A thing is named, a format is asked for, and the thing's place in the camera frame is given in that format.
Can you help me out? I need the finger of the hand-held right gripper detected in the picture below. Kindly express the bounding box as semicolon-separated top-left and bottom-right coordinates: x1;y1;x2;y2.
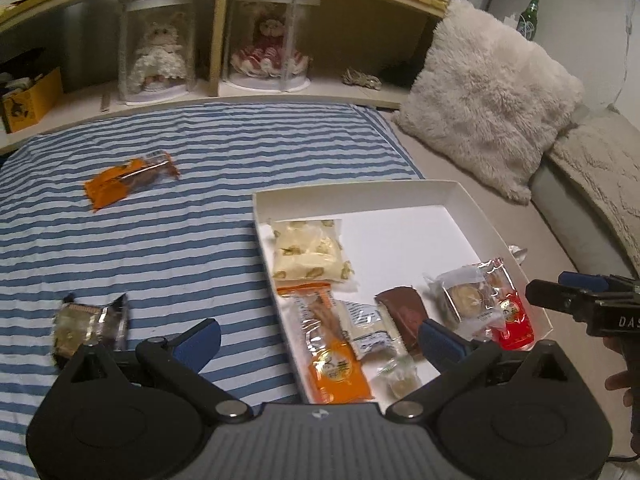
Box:
558;270;615;292
525;280;591;321

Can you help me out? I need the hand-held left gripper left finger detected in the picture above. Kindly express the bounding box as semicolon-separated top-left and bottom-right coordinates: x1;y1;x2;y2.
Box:
62;319;256;422

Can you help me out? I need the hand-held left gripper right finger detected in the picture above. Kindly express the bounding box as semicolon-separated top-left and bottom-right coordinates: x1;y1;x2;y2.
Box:
384;319;572;419

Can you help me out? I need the red clear pastry packet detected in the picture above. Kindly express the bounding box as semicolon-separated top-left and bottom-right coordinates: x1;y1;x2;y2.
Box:
477;257;535;352

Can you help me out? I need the clear round pastry packet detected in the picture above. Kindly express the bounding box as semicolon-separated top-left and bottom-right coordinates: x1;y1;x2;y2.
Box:
423;264;503;334

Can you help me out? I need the small clear candy packet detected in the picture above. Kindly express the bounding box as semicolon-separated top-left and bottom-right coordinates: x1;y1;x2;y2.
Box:
376;356;420;400

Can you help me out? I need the small white snack packet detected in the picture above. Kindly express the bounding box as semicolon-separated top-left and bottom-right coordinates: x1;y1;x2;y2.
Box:
336;299;407;362

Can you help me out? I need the white cardboard tray box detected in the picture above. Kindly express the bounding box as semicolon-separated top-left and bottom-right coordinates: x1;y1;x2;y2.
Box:
251;180;554;407

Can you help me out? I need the orange clear-top snack packet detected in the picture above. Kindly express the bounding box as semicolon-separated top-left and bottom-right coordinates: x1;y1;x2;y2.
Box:
276;282;377;406

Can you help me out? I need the dark gold snack packet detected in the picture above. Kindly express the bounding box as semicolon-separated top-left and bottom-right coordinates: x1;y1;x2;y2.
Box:
51;292;131;372

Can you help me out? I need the pale yellow snack packet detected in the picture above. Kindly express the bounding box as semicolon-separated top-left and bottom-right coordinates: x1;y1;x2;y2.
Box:
270;217;360;292

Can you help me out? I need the orange brown snack packet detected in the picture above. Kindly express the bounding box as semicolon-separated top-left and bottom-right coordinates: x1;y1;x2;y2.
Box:
82;150;182;212

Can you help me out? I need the person's right hand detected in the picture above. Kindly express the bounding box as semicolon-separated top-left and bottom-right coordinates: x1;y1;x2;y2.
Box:
602;336;640;394

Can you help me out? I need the blue white striped blanket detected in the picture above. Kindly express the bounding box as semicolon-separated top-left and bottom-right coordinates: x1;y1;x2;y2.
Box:
0;101;427;480

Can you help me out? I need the beige textured blanket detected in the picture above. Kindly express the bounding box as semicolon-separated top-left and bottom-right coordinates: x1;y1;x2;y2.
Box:
547;109;640;275

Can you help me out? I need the beige bed sheet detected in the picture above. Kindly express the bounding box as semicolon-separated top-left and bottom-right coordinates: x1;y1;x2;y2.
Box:
357;104;603;283

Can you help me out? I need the white fluffy pillow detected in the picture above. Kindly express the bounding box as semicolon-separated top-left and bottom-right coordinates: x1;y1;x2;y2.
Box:
392;0;586;205

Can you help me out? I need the green glass bottle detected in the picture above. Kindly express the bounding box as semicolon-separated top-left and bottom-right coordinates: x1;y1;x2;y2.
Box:
519;0;542;41

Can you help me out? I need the yellow cardboard box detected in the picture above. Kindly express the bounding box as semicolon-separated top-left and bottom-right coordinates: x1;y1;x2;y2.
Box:
0;67;65;135

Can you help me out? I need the wooden headboard shelf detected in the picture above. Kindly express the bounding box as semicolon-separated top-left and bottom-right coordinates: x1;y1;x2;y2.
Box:
0;0;452;157

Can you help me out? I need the white dress doll in case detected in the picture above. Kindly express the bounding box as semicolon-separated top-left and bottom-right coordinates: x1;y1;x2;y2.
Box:
117;0;197;106

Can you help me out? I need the red dress doll in case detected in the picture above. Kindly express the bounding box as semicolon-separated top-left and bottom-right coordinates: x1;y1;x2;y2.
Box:
227;0;312;94

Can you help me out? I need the beige rope item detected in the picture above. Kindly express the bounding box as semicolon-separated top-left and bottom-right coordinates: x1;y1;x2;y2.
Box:
341;67;382;90

